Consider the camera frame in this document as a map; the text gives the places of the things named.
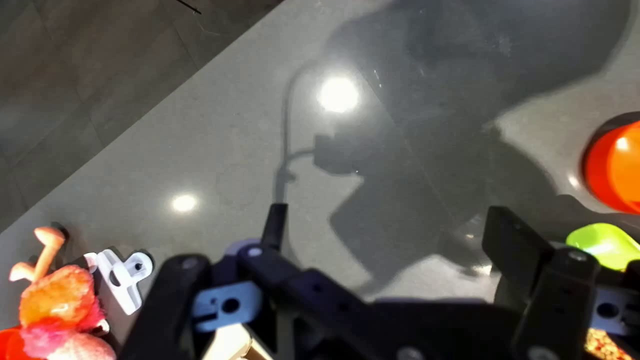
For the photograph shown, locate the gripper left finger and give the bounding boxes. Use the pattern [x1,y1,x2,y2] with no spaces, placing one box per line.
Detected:
[119,203,382,360]

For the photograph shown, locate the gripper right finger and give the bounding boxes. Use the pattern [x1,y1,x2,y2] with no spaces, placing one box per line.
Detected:
[481,205,640,360]

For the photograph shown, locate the yellow speckled toy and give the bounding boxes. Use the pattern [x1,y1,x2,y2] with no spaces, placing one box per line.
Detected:
[584,327,627,360]

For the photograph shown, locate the green bowl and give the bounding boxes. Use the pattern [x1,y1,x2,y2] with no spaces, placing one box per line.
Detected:
[565,222,640,272]

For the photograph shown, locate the red toy pot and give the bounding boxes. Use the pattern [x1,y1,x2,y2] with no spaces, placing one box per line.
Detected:
[581,112,640,216]

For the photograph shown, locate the red plastic toy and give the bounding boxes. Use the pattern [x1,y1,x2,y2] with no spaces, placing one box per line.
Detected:
[0,327,31,360]

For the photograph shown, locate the white plastic clip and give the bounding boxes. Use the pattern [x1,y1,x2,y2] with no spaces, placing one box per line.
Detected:
[84,248,155,316]

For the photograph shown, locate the beige wooden block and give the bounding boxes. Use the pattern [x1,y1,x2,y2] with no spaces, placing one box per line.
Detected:
[200,323,274,360]

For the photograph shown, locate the pink and orange plush flamingo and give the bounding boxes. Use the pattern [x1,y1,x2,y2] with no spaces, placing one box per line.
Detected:
[8,226,119,360]

